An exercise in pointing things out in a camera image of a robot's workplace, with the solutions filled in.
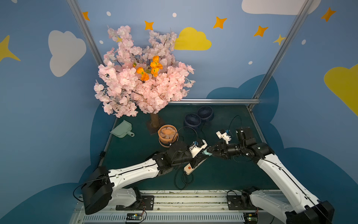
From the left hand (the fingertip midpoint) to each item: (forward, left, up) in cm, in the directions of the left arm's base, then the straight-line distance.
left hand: (207, 151), depth 70 cm
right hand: (0, -2, 0) cm, 2 cm away
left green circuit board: (-27, +37, -23) cm, 51 cm away
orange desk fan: (+18, +23, -15) cm, 33 cm away
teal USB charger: (-1, +1, +1) cm, 2 cm away
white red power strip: (-3, +8, -20) cm, 21 cm away
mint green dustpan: (+29, +60, -25) cm, 71 cm away
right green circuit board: (-26, -24, -24) cm, 43 cm away
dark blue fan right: (+39, -5, -15) cm, 42 cm away
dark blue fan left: (+32, +5, -14) cm, 35 cm away
